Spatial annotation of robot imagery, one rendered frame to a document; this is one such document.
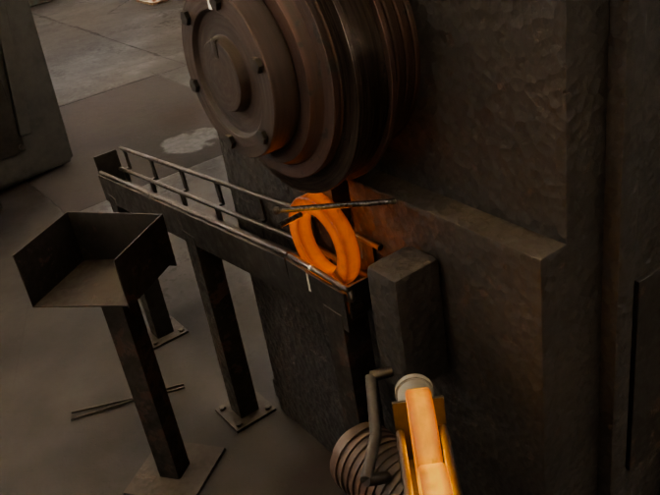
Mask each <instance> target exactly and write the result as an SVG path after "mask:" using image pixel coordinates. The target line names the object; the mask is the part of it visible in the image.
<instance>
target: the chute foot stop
mask: <svg viewBox="0 0 660 495"><path fill-rule="evenodd" d="M93 159H94V162H95V165H96V168H97V171H98V174H99V171H103V172H106V173H108V174H110V175H113V176H115V177H117V178H119V179H122V180H126V177H125V174H124V172H123V171H120V170H119V167H122V165H121V163H120V160H119V157H118V154H117V151H116V149H114V150H111V151H108V152H105V153H103V154H100V155H97V156H95V157H93ZM99 175H100V174H99Z"/></svg>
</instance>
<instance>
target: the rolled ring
mask: <svg viewBox="0 0 660 495"><path fill-rule="evenodd" d="M322 203H335V202H334V201H333V200H332V199H331V198H329V197H328V196H326V195H325V194H323V193H306V194H304V195H302V196H299V197H297V198H296V199H295V200H294V201H293V202H292V204H291V206H298V205H310V204H322ZM300 212H301V213H302V218H300V219H298V220H296V221H294V222H292V223H290V224H289V225H290V231H291V235H292V238H293V241H294V244H295V247H296V249H297V251H298V253H299V255H300V257H301V259H303V260H305V261H306V262H308V263H310V264H312V265H314V266H315V267H317V268H318V269H320V270H322V271H323V272H325V273H327V274H328V275H330V276H332V277H333V278H335V279H337V280H338V281H340V282H342V283H344V284H345V285H347V284H349V283H351V282H353V281H354V280H355V278H356V277H357V276H358V274H359V270H360V252H359V247H358V241H357V238H356V235H355V233H354V230H353V228H352V226H351V224H350V222H349V221H348V219H347V217H346V216H345V214H344V213H343V211H342V210H341V209H340V208H337V209H324V210H312V211H300ZM311 215H313V216H314V217H316V218H317V219H318V220H319V221H320V222H321V223H322V224H323V226H324V227H325V228H326V230H327V231H328V233H329V235H330V237H331V239H332V241H333V244H334V246H335V250H336V253H337V266H336V265H334V264H333V263H331V262H330V261H329V260H328V259H327V258H326V257H325V256H324V254H323V253H322V252H321V250H320V248H319V247H318V245H317V243H316V241H315V238H314V236H313V234H312V230H311V224H310V218H311Z"/></svg>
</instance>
